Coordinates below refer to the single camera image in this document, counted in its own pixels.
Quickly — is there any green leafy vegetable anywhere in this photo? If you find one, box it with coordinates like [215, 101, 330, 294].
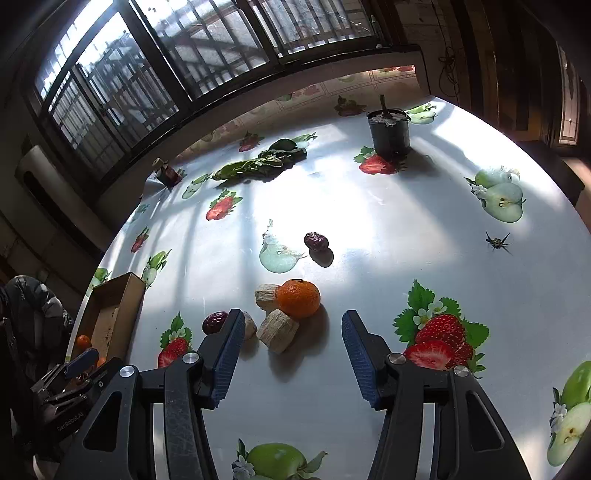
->
[212, 138, 309, 182]

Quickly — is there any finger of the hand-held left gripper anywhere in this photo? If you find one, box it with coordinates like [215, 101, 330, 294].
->
[62, 347, 100, 378]

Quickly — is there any hanging dark cord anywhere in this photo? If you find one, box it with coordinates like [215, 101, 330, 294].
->
[436, 0, 462, 97]

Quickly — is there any white wall-mounted box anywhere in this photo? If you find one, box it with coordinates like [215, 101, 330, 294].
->
[14, 145, 107, 250]

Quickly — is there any medium red date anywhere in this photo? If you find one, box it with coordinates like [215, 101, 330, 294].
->
[202, 311, 230, 336]

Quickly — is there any dark-framed window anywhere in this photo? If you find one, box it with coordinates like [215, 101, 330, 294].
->
[28, 0, 393, 185]

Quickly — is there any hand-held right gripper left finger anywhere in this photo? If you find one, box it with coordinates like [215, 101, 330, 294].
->
[55, 308, 247, 480]

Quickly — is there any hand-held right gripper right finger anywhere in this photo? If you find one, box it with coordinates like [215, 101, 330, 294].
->
[342, 310, 532, 480]

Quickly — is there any black wasp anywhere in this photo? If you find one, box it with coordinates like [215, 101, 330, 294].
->
[485, 232, 512, 254]

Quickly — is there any fruit-printed tablecloth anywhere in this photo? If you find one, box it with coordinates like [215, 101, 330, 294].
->
[69, 65, 591, 480]

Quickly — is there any wooden door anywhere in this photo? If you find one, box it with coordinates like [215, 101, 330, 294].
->
[554, 41, 583, 148]

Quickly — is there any small dark bottle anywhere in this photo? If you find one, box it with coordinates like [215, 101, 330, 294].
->
[154, 158, 182, 188]

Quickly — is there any brown cardboard box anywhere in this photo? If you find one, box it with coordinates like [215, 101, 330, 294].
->
[69, 272, 147, 370]

